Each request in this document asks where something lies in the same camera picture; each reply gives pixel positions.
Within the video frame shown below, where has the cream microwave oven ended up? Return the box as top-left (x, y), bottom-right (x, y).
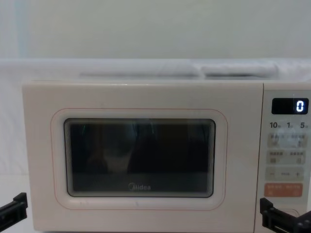
top-left (21, 63), bottom-right (311, 233)

